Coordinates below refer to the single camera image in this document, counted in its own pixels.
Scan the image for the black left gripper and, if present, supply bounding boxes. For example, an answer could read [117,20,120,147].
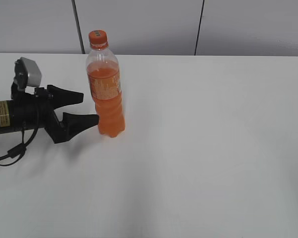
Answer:
[10,83,99,144]

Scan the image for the orange soda plastic bottle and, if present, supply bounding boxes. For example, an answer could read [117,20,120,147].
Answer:
[86,44,125,138]

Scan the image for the orange bottle cap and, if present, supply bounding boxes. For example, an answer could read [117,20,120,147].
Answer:
[88,30,108,47]

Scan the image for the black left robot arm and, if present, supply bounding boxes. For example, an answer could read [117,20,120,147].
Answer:
[0,83,99,144]

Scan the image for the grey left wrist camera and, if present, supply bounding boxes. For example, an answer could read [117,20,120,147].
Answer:
[13,57,42,91]

